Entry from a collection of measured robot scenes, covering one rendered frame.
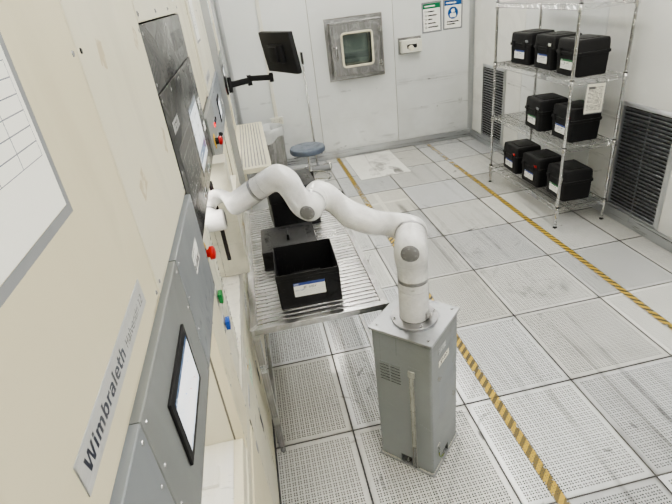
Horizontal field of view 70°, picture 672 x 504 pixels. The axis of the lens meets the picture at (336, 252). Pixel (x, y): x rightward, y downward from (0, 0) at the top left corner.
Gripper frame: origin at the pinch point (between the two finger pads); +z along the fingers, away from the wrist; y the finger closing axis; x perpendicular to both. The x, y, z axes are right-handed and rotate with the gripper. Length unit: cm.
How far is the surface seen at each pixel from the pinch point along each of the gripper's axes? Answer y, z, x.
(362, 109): 426, -183, -63
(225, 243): 15.2, -27.2, -17.8
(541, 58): 205, -288, 5
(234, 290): 2.1, -27.6, -34.6
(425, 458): -43, -96, -112
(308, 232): 47, -66, -35
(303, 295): -5, -57, -40
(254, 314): -3, -34, -45
